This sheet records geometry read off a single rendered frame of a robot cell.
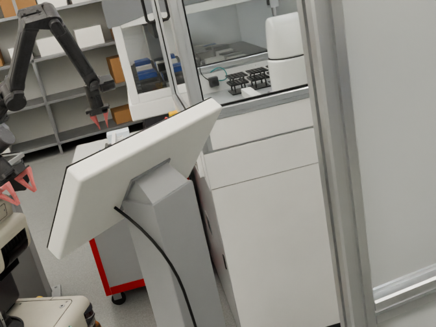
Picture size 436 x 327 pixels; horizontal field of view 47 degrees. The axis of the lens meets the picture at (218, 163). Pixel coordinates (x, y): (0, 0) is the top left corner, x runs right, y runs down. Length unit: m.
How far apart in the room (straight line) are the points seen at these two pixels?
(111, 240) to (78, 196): 1.50
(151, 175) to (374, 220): 0.73
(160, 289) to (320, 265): 0.88
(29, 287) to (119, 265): 0.52
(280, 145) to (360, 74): 1.22
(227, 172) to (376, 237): 1.15
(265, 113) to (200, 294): 0.70
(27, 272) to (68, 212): 1.72
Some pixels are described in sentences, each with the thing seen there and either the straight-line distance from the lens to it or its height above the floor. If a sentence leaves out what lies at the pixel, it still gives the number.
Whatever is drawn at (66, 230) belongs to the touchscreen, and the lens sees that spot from 1.24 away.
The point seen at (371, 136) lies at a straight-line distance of 0.69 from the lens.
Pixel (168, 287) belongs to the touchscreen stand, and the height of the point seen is 0.78.
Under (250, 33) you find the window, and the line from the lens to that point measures 1.77.
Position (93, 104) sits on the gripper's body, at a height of 1.11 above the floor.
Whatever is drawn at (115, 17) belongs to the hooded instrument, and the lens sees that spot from 3.05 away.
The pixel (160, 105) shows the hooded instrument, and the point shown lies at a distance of 3.12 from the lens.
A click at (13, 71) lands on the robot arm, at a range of 2.01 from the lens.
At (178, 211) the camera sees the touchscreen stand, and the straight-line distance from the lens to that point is 1.33.
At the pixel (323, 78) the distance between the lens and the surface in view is 0.61.
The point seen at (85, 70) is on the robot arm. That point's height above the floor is 1.27.
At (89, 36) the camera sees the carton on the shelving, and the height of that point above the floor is 1.20.
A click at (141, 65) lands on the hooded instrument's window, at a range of 3.09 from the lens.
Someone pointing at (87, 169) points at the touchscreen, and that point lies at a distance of 1.13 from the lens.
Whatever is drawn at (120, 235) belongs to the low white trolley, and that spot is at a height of 0.41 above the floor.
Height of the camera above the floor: 1.50
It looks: 20 degrees down
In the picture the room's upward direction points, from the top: 12 degrees counter-clockwise
